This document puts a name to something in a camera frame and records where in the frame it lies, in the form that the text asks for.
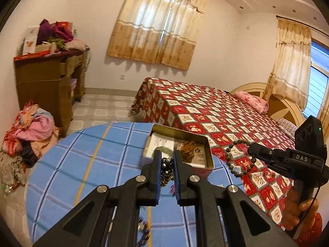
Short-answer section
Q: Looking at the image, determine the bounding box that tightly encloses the window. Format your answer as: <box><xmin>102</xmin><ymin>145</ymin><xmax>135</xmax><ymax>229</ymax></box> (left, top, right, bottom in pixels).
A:
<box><xmin>302</xmin><ymin>38</ymin><xmax>329</xmax><ymax>120</ymax></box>

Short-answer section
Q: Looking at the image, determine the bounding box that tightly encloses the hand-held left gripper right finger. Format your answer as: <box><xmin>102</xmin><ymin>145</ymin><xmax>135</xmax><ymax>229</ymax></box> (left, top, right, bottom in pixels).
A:
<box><xmin>172</xmin><ymin>150</ymin><xmax>300</xmax><ymax>247</ymax></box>

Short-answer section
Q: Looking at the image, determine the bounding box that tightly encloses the purple and pink clothes pile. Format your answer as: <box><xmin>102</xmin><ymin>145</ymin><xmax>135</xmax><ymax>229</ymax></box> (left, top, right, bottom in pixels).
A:
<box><xmin>37</xmin><ymin>19</ymin><xmax>90</xmax><ymax>52</ymax></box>

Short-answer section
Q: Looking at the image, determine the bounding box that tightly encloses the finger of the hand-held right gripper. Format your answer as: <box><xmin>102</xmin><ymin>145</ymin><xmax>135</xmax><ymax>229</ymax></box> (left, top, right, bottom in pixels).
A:
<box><xmin>247</xmin><ymin>142</ymin><xmax>293</xmax><ymax>178</ymax></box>

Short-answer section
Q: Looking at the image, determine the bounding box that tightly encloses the rectangular tin box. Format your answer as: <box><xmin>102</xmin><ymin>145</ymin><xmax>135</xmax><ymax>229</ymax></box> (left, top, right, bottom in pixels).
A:
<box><xmin>142</xmin><ymin>124</ymin><xmax>215</xmax><ymax>181</ymax></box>

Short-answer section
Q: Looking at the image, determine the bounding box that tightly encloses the pink floral pillow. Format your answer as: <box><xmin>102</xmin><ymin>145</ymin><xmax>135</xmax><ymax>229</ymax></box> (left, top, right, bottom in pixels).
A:
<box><xmin>233</xmin><ymin>91</ymin><xmax>269</xmax><ymax>113</ymax></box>

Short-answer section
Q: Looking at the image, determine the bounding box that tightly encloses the striped pillow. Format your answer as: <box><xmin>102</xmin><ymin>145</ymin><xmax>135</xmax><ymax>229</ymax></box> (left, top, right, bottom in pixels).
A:
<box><xmin>276</xmin><ymin>118</ymin><xmax>299</xmax><ymax>137</ymax></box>

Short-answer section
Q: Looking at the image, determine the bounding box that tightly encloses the tangled brown jewelry pile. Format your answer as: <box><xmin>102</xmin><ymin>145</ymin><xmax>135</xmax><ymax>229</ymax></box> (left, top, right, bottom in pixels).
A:
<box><xmin>177</xmin><ymin>139</ymin><xmax>204</xmax><ymax>163</ymax></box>

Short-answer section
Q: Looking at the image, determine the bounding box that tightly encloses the thin black cable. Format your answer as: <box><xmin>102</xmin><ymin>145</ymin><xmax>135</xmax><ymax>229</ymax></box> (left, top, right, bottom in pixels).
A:
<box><xmin>288</xmin><ymin>167</ymin><xmax>324</xmax><ymax>237</ymax></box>

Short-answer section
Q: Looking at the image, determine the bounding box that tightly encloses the person's right hand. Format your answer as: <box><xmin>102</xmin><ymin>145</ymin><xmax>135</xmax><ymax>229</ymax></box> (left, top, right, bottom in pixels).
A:
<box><xmin>281</xmin><ymin>187</ymin><xmax>320</xmax><ymax>231</ymax></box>

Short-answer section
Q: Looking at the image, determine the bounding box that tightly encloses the metal bead necklace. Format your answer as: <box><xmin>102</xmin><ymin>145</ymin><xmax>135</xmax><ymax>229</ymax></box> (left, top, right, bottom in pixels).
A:
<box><xmin>161</xmin><ymin>157</ymin><xmax>175</xmax><ymax>189</ymax></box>

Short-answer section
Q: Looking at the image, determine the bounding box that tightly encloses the pink and red clothes pile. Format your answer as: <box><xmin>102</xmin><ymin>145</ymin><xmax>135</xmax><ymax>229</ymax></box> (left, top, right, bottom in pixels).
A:
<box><xmin>0</xmin><ymin>99</ymin><xmax>61</xmax><ymax>186</ymax></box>

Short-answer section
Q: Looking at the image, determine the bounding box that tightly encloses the dark curtain rod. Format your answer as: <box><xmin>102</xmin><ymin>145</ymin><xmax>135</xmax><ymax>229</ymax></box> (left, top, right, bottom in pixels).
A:
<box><xmin>276</xmin><ymin>15</ymin><xmax>329</xmax><ymax>35</ymax></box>

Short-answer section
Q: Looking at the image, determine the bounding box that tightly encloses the white paper card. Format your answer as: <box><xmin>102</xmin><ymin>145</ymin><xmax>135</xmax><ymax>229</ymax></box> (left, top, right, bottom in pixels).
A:
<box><xmin>147</xmin><ymin>132</ymin><xmax>176</xmax><ymax>158</ymax></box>

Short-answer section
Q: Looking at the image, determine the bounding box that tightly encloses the cream wooden headboard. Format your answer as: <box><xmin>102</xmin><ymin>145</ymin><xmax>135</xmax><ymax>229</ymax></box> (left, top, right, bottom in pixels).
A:
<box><xmin>230</xmin><ymin>82</ymin><xmax>308</xmax><ymax>122</ymax></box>

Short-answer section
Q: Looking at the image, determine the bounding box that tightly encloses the brown cabinet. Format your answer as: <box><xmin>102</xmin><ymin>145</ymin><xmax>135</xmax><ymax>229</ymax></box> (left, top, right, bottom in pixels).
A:
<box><xmin>14</xmin><ymin>47</ymin><xmax>90</xmax><ymax>137</ymax></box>

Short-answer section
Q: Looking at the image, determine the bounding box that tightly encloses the flat red box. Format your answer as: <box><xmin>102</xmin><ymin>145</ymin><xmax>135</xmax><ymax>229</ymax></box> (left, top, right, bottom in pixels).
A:
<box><xmin>13</xmin><ymin>50</ymin><xmax>64</xmax><ymax>62</ymax></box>

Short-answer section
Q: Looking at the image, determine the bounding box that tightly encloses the white cardboard box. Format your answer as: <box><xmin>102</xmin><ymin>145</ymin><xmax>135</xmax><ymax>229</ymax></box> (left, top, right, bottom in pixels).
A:
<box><xmin>22</xmin><ymin>25</ymin><xmax>42</xmax><ymax>55</ymax></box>

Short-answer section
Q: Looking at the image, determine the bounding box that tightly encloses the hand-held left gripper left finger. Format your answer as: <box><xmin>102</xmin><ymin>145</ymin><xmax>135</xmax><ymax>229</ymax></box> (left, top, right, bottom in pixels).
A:
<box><xmin>32</xmin><ymin>150</ymin><xmax>162</xmax><ymax>247</ymax></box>

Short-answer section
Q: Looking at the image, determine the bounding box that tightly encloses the brown wooden bead bracelet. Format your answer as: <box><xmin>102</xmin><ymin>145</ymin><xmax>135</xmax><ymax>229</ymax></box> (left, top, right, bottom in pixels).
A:
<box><xmin>225</xmin><ymin>139</ymin><xmax>259</xmax><ymax>179</ymax></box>

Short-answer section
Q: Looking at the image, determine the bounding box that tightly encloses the wide beige patterned curtain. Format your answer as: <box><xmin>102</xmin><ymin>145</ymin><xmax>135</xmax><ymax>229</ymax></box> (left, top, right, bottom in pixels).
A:
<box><xmin>107</xmin><ymin>0</ymin><xmax>211</xmax><ymax>71</ymax></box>

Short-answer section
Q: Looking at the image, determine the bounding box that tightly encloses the blue plaid tablecloth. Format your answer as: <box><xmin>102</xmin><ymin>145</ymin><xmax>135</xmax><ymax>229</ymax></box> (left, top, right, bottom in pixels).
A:
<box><xmin>26</xmin><ymin>121</ymin><xmax>248</xmax><ymax>247</ymax></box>

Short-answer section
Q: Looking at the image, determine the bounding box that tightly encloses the narrow beige patterned curtain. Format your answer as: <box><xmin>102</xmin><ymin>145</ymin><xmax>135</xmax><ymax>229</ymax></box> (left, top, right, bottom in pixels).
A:
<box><xmin>265</xmin><ymin>17</ymin><xmax>313</xmax><ymax>112</ymax></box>

